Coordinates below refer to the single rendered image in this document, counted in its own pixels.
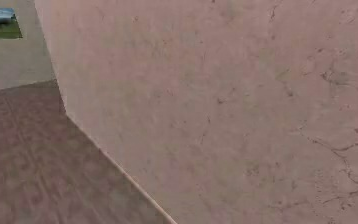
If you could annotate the landscape painting with green field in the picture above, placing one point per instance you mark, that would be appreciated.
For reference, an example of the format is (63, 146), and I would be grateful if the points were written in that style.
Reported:
(2, 25)

